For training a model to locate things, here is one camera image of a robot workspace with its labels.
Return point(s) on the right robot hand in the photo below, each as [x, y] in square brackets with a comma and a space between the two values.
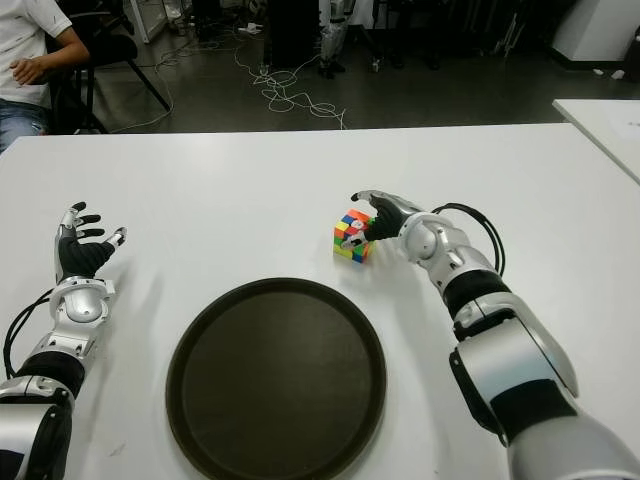
[390, 220]

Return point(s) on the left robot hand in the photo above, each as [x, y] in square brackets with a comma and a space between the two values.
[77, 255]

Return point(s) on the seated person white shirt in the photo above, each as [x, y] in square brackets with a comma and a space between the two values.
[25, 40]

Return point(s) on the black chair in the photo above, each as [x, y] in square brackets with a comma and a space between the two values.
[115, 47]

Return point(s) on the dark round plate tray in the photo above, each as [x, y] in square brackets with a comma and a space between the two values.
[275, 375]

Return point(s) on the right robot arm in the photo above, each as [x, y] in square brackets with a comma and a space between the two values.
[510, 360]

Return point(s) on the white framed glass cabinet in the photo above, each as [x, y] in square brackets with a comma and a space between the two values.
[150, 20]

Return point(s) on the white side table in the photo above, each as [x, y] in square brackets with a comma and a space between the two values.
[605, 125]

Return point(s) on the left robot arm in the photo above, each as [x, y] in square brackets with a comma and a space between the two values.
[80, 305]

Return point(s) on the white power strip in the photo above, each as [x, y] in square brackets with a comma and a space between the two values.
[250, 29]

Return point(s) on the multicoloured Rubik's cube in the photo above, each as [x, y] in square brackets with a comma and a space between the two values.
[342, 230]

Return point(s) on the silver folding rack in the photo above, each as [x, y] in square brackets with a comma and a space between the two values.
[509, 35]

